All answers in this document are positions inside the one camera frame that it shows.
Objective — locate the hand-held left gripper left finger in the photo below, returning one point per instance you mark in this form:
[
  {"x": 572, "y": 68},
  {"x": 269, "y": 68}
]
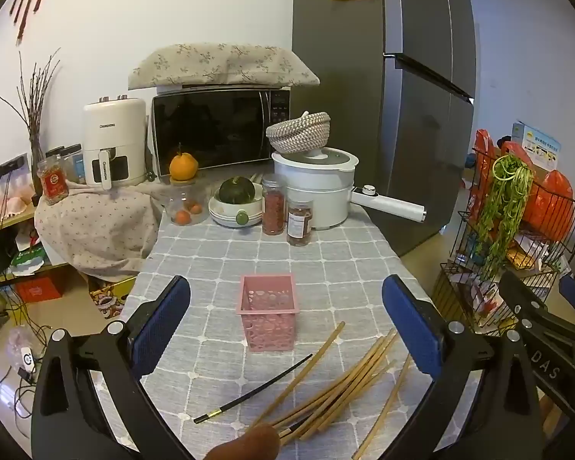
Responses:
[{"x": 163, "y": 321}]

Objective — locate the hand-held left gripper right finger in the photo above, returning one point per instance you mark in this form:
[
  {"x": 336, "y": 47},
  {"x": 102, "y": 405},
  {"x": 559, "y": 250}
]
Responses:
[{"x": 412, "y": 326}]

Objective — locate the pile of wooden chopsticks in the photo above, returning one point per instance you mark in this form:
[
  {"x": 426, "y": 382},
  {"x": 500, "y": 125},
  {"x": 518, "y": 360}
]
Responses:
[{"x": 350, "y": 385}]

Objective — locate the pink plastic utensil basket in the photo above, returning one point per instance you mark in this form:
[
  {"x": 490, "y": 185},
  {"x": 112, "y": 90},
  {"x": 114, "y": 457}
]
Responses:
[{"x": 268, "y": 316}]

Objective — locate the yellow patterned box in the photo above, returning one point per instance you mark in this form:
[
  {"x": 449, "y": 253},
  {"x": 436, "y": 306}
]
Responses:
[{"x": 112, "y": 297}]

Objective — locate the orange plastic bag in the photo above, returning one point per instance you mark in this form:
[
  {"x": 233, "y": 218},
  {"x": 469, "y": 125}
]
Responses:
[
  {"x": 484, "y": 153},
  {"x": 553, "y": 201}
]

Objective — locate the green hanging plant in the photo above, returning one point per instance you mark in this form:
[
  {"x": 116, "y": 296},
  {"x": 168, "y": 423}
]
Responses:
[{"x": 505, "y": 196}]

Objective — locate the small tangerine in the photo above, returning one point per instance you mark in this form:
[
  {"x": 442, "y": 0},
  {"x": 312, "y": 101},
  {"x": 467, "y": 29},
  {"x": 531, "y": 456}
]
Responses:
[
  {"x": 196, "y": 209},
  {"x": 183, "y": 218}
]

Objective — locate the dotted floral cloth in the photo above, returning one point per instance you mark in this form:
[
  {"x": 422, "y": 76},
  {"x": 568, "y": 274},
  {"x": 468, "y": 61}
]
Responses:
[{"x": 100, "y": 230}]

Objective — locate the clear glass jar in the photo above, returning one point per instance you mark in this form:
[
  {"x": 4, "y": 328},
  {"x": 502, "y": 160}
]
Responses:
[{"x": 177, "y": 199}]

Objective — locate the white bowl with green knob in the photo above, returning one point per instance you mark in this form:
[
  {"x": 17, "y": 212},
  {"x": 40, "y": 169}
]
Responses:
[{"x": 230, "y": 214}]

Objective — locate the red cardboard box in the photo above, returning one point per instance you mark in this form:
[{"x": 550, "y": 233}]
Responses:
[{"x": 38, "y": 290}]

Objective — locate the small white device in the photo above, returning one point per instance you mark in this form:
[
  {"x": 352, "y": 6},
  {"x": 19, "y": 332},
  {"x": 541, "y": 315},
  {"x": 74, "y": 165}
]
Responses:
[{"x": 27, "y": 360}]

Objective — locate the dark green pumpkin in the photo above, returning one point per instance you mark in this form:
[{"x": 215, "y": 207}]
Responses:
[{"x": 237, "y": 190}]

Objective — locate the blue and yellow printed box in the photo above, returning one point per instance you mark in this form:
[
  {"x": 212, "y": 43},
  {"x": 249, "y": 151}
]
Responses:
[{"x": 539, "y": 146}]

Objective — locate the short spice jar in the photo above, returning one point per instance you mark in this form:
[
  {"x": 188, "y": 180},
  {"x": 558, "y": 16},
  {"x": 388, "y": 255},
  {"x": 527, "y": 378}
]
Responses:
[{"x": 299, "y": 225}]

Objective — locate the large orange fruit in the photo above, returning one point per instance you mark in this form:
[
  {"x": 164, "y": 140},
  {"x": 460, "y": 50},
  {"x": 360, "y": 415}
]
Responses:
[{"x": 184, "y": 166}]

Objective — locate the tall red spice jar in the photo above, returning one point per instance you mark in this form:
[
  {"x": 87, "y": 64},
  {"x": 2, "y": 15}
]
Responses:
[{"x": 273, "y": 211}]

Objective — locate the white electric cooking pot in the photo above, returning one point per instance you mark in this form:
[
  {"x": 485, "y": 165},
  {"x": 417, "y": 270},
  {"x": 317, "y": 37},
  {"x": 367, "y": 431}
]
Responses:
[{"x": 326, "y": 187}]

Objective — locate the red label jar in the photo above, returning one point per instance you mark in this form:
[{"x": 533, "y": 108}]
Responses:
[{"x": 53, "y": 184}]

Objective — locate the clear plastic container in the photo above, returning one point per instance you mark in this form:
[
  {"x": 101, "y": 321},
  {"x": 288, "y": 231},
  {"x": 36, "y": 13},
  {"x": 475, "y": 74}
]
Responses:
[{"x": 74, "y": 165}]

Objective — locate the wooden shelf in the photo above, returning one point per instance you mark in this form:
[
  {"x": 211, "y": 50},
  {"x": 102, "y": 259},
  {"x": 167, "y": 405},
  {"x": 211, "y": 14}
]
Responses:
[{"x": 9, "y": 220}]

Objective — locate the white air fryer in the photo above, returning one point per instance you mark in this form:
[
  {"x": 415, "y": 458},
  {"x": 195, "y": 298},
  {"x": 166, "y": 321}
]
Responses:
[{"x": 112, "y": 134}]

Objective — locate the black microwave oven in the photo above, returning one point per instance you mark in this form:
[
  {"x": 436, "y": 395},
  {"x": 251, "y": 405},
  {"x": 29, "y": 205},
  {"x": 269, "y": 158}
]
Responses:
[{"x": 211, "y": 129}]

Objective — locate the black power strip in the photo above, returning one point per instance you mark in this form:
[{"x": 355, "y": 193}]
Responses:
[{"x": 9, "y": 165}]

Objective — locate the grey refrigerator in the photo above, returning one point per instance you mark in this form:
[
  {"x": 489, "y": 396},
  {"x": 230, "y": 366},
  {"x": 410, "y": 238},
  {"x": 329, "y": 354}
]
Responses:
[{"x": 364, "y": 105}]

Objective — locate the dry branch bundle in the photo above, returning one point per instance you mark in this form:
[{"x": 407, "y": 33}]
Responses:
[{"x": 36, "y": 100}]

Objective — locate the floral microwave cover cloth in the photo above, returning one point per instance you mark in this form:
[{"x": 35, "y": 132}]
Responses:
[{"x": 220, "y": 64}]

